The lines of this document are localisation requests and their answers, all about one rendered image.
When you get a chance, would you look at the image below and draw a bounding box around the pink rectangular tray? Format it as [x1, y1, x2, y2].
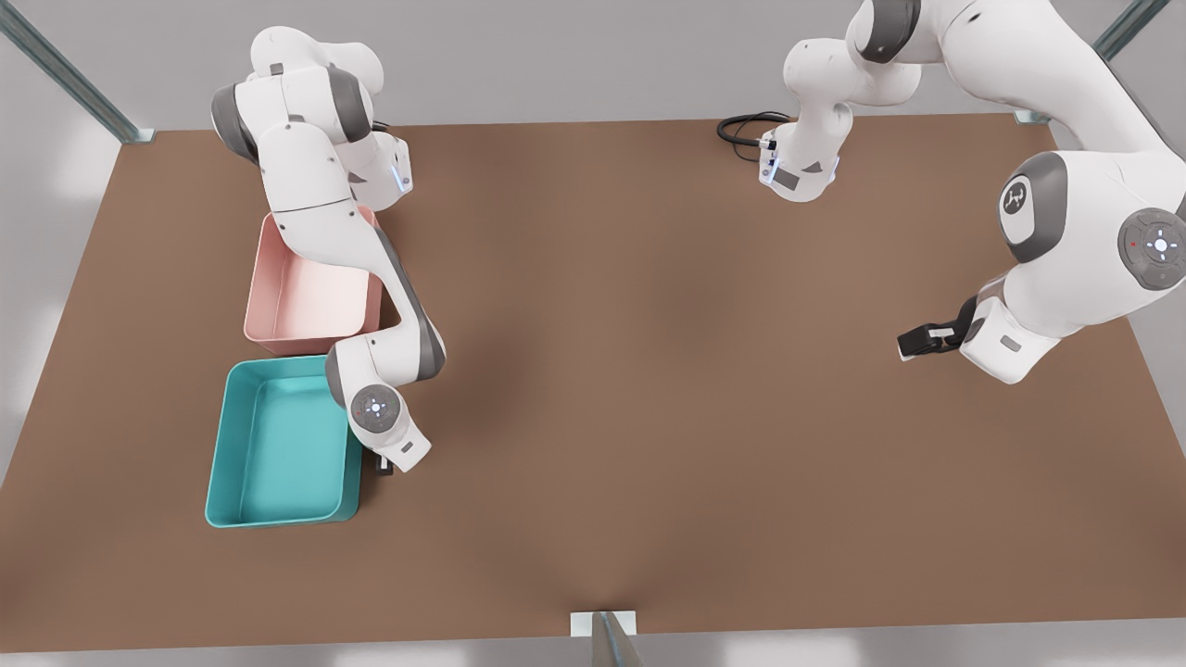
[243, 205, 386, 358]

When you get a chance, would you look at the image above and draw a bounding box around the black cable loop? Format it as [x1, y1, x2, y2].
[715, 111, 794, 165]

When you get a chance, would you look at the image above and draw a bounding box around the silver frame post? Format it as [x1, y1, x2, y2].
[0, 0, 156, 145]
[569, 610, 644, 667]
[1014, 0, 1172, 126]

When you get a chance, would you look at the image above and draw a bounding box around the teal rectangular tray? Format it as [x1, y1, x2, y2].
[204, 355, 365, 530]

